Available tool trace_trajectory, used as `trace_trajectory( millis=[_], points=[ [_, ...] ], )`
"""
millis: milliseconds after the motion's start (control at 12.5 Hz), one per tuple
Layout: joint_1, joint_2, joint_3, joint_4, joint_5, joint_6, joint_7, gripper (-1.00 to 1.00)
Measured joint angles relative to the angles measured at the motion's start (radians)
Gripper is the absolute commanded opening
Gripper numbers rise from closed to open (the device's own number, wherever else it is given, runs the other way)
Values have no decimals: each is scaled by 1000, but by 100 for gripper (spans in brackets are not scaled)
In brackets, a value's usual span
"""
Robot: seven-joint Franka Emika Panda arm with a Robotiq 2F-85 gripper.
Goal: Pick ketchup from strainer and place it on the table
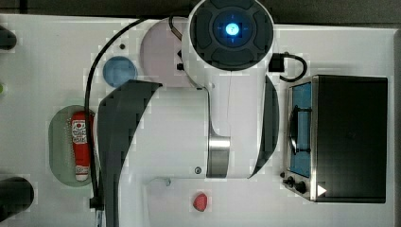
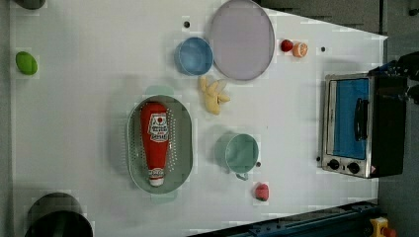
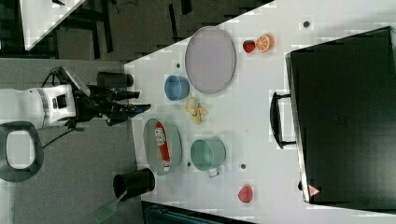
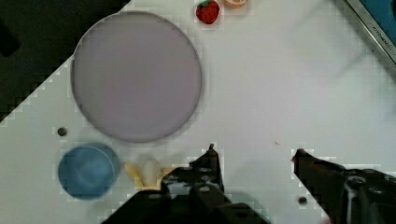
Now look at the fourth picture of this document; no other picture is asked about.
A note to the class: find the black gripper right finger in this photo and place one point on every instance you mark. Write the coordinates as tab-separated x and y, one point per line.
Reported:
348	196

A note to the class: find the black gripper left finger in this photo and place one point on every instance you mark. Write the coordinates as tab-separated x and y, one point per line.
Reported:
188	195

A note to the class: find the peeled toy banana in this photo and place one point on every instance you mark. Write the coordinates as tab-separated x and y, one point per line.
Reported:
149	176

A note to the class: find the blue cup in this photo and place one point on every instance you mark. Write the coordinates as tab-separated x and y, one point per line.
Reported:
87	172

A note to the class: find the lavender round plate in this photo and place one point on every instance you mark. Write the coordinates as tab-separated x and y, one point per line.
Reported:
136	77

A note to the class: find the silver framed blue tray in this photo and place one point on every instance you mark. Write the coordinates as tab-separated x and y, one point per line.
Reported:
377	18

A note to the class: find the red toy strawberry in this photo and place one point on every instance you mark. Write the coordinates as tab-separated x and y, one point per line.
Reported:
207	12

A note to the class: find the orange toy fruit slice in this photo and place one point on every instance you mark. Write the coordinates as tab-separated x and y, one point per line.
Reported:
235	3

